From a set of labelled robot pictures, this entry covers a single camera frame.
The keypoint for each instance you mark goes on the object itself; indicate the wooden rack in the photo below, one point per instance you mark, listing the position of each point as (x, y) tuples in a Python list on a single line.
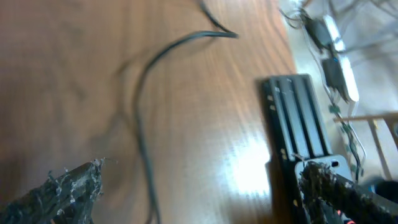
[(370, 144)]

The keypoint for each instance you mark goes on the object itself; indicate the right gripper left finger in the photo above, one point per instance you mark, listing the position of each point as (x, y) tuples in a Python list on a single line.
[(68, 198)]

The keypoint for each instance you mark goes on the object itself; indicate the white power strip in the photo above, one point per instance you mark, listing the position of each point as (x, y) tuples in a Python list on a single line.
[(350, 88)]

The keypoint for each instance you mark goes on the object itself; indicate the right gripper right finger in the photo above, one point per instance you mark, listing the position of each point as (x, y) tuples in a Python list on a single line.
[(320, 185)]

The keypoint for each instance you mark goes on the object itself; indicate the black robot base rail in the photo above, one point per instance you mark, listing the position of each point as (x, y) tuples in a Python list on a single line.
[(298, 133)]

